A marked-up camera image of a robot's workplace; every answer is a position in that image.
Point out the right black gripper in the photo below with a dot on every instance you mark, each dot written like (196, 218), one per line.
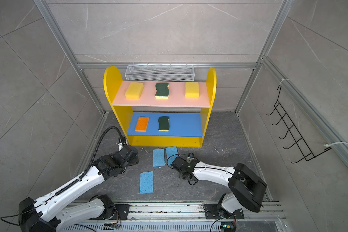
(181, 174)

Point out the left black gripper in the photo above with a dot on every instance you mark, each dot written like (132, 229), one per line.
(136, 160)

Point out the orange sponge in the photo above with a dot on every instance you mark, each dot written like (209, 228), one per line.
(142, 124)

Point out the dark green sponge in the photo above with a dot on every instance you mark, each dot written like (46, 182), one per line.
(162, 91)
(164, 125)

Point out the yellow sponge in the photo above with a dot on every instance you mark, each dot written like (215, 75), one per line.
(134, 90)
(192, 90)

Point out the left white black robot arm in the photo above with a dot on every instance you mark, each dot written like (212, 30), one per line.
(52, 213)

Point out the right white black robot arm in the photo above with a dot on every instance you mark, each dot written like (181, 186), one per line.
(247, 188)

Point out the yellow pink blue shelf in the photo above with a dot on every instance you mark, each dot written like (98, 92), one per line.
(189, 117)

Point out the blue sponge upper right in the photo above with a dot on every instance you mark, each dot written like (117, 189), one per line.
(172, 154)

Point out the blue sponge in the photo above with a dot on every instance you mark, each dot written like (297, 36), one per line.
(172, 154)
(158, 157)
(146, 182)

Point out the blue sponge upper left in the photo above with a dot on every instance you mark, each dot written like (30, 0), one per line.
(158, 157)

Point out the blue sponge lower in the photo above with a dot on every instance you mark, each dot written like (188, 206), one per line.
(146, 182)

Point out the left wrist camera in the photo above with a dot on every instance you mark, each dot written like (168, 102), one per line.
(122, 142)

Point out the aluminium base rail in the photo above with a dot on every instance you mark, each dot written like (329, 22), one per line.
(186, 217)

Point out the white wire mesh basket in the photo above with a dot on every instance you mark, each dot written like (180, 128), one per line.
(162, 72)

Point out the black wire hook rack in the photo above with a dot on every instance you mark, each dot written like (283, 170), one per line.
(293, 132)

